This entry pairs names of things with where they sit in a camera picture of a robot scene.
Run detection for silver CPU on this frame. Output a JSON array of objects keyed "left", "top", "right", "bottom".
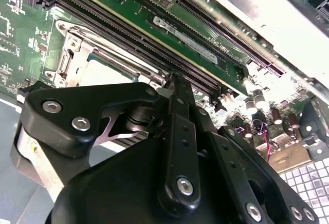
[{"left": 81, "top": 57, "right": 141, "bottom": 85}]

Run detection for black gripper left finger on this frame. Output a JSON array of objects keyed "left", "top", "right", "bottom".
[{"left": 9, "top": 72, "right": 202, "bottom": 210}]

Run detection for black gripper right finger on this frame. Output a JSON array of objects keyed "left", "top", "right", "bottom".
[{"left": 184, "top": 76, "right": 321, "bottom": 224}]

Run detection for metal locking lever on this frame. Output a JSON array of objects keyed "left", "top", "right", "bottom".
[{"left": 91, "top": 48, "right": 144, "bottom": 78}]

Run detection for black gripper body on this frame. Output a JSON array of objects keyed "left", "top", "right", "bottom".
[{"left": 44, "top": 135, "right": 283, "bottom": 224}]

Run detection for metal socket cover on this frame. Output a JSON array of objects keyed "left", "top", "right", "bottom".
[{"left": 64, "top": 31, "right": 168, "bottom": 87}]

